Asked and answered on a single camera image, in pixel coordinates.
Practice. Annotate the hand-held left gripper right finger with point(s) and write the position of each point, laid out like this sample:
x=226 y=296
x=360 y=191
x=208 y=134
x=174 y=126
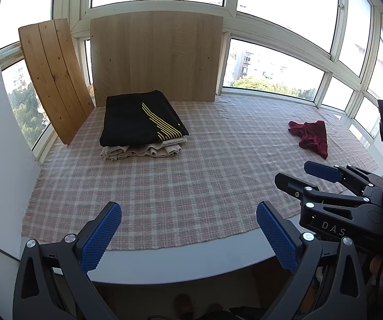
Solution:
x=278 y=240

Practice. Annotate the dark red shorts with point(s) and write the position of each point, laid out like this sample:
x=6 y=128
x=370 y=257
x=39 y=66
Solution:
x=313 y=136

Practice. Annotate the pink checked blanket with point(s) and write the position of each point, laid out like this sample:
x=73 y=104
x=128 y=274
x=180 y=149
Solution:
x=185 y=180

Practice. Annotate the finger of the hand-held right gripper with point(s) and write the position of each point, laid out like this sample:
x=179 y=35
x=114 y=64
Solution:
x=291 y=183
x=321 y=170

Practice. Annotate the beige folded cloth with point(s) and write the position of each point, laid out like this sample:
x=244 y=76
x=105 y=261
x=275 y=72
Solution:
x=148 y=150

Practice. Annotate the black folded garment yellow stripes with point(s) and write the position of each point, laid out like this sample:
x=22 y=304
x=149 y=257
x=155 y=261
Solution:
x=143 y=120

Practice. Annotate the white window frame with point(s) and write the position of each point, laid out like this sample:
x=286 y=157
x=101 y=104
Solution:
x=231 y=16

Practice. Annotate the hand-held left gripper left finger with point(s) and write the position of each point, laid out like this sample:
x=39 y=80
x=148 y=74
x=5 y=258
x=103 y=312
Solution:
x=100 y=236

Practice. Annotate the person's shoe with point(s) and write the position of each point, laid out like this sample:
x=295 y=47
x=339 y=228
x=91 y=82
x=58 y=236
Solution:
x=183 y=303

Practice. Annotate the large light wooden board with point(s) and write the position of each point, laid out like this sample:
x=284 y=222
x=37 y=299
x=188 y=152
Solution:
x=155 y=56

